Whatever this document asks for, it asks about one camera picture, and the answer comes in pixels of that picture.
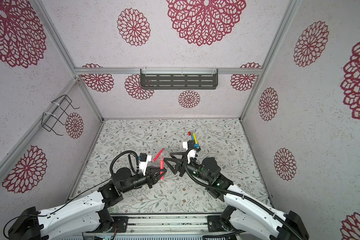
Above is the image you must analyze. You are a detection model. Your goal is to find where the yellow highlighter pen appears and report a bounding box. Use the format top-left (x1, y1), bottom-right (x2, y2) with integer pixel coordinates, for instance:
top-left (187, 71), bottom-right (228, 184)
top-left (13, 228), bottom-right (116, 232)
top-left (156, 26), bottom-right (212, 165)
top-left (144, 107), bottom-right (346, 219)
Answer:
top-left (193, 133), bottom-right (198, 145)

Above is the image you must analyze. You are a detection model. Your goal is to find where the aluminium front rail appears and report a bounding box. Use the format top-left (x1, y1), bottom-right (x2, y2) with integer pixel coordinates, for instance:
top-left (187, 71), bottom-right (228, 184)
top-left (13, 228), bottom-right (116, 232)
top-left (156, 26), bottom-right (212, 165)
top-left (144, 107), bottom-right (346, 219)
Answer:
top-left (62, 213), bottom-right (289, 238)

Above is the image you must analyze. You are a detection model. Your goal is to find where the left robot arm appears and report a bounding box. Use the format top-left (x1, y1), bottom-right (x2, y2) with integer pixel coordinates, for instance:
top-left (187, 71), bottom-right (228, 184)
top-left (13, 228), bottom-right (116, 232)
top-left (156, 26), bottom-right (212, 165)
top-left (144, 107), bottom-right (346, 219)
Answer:
top-left (3, 167), bottom-right (167, 240)

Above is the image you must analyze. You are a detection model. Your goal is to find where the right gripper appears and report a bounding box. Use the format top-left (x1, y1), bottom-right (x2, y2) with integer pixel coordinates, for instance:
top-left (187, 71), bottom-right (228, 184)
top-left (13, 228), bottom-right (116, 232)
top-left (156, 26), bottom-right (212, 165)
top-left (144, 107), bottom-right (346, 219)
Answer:
top-left (166, 152), bottom-right (213, 186)

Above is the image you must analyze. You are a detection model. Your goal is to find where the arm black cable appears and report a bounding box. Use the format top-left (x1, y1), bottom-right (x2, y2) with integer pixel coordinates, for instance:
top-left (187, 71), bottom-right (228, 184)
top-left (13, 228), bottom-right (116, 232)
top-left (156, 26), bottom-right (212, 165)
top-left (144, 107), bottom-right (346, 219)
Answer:
top-left (2, 149), bottom-right (140, 238)
top-left (184, 149), bottom-right (304, 240)

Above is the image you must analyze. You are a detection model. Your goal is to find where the pink highlighter pen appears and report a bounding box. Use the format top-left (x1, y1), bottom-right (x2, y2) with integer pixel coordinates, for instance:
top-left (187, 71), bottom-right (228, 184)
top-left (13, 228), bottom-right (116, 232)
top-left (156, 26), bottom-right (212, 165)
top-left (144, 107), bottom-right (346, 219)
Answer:
top-left (153, 149), bottom-right (164, 162)
top-left (160, 158), bottom-right (164, 180)

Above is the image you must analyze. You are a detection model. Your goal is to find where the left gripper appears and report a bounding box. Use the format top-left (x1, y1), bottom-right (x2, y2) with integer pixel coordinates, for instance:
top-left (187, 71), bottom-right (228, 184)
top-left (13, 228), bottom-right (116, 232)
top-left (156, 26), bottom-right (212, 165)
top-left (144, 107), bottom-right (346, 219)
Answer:
top-left (122, 166), bottom-right (167, 195)

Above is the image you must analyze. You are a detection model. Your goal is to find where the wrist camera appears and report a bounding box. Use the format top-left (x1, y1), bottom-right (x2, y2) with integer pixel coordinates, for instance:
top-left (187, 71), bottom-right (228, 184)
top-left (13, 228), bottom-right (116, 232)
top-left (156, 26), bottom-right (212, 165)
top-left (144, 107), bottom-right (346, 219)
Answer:
top-left (139, 153), bottom-right (152, 176)
top-left (182, 140), bottom-right (201, 164)

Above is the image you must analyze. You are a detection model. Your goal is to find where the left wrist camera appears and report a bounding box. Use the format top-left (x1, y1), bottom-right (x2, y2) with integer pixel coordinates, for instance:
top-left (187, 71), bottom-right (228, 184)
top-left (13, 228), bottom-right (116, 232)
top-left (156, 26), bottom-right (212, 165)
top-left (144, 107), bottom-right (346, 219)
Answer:
top-left (139, 153), bottom-right (152, 176)

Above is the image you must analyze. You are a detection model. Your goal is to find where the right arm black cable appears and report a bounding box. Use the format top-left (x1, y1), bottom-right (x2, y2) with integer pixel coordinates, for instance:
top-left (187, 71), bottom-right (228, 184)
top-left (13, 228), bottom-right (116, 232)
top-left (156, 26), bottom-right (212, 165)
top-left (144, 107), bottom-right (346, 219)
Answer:
top-left (184, 149), bottom-right (304, 240)

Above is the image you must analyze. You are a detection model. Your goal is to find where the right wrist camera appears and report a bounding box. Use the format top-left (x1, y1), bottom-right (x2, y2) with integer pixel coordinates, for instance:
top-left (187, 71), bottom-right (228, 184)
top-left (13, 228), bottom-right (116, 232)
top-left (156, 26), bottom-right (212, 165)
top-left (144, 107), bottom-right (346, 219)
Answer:
top-left (182, 140), bottom-right (201, 164)

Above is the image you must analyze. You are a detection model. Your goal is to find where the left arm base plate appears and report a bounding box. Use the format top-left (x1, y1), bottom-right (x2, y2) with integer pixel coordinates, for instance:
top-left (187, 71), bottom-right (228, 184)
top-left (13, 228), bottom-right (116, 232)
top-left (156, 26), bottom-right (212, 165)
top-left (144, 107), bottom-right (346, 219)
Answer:
top-left (87, 216), bottom-right (129, 233)

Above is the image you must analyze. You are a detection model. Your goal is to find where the grey slotted wall shelf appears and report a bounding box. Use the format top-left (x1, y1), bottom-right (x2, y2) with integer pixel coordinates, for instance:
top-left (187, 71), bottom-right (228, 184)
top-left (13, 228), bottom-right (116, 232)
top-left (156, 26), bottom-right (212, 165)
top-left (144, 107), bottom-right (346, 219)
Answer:
top-left (140, 69), bottom-right (219, 90)

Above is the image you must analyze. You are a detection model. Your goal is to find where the black wire wall rack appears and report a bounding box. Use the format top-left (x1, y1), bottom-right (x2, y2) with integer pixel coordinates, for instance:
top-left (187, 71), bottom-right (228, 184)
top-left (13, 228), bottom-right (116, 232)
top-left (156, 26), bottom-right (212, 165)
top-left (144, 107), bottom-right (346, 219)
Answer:
top-left (41, 95), bottom-right (79, 136)

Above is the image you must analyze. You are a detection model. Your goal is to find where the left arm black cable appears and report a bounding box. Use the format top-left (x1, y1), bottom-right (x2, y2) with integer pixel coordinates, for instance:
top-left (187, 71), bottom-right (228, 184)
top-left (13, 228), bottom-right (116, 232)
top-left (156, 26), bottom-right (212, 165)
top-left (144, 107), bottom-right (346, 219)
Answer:
top-left (2, 149), bottom-right (140, 238)

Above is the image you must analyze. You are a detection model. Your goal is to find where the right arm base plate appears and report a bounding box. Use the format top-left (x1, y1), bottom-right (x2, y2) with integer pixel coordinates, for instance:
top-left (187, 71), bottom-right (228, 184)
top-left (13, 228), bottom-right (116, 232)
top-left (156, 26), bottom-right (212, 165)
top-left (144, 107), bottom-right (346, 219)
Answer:
top-left (207, 215), bottom-right (235, 233)

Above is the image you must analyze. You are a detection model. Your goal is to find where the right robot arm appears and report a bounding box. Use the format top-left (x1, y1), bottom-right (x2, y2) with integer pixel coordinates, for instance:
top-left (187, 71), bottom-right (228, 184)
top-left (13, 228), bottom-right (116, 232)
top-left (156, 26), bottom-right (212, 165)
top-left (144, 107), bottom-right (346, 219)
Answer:
top-left (164, 150), bottom-right (310, 240)

